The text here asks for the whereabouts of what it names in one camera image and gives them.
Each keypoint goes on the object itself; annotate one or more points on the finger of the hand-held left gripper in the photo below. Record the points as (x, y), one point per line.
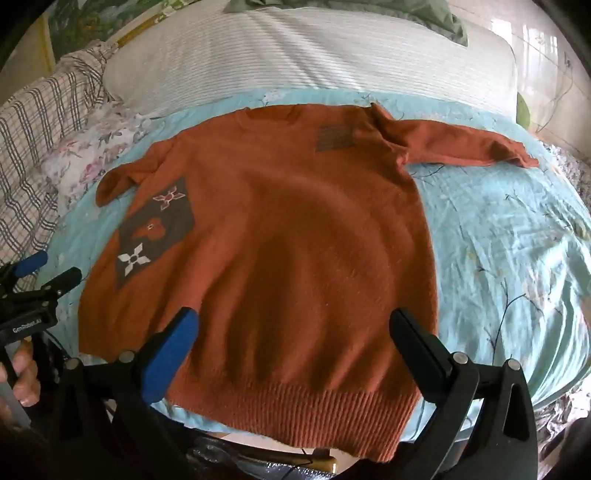
(30, 264)
(62, 280)

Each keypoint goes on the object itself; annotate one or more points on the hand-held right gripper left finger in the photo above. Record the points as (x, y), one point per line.
(173, 350)

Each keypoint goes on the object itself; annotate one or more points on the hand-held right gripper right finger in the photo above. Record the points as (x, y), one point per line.
(415, 344)

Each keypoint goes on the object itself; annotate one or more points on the orange knit sweater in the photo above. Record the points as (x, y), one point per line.
(286, 230)

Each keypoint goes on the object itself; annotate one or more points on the person's left hand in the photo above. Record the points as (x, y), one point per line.
(21, 381)

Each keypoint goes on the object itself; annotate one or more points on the plaid cloth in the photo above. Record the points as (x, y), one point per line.
(37, 138)

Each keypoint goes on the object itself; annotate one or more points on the white pink floral sheet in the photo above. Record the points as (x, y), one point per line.
(92, 152)

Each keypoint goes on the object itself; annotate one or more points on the light blue floral blanket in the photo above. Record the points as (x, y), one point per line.
(489, 230)

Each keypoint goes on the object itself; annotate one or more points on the green leafy printed panel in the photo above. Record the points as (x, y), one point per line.
(83, 23)

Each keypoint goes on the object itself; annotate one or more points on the small green object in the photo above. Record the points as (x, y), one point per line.
(522, 110)

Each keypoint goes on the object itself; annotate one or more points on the white striped quilt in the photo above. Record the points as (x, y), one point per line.
(300, 50)

